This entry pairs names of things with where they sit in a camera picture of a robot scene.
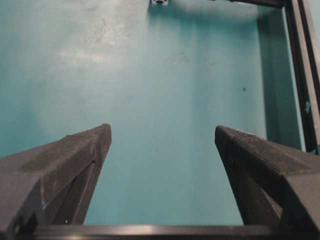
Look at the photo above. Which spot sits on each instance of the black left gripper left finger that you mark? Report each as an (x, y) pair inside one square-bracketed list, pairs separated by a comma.
[(52, 184)]

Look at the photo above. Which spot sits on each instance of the long black aluminium rail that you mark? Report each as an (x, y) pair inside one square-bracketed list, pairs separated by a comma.
[(305, 52)]

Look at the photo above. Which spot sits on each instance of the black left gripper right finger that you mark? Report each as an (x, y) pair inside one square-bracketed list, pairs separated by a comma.
[(274, 185)]

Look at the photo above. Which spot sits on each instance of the black rectangular aluminium frame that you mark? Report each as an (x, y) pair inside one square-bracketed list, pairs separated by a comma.
[(266, 3)]

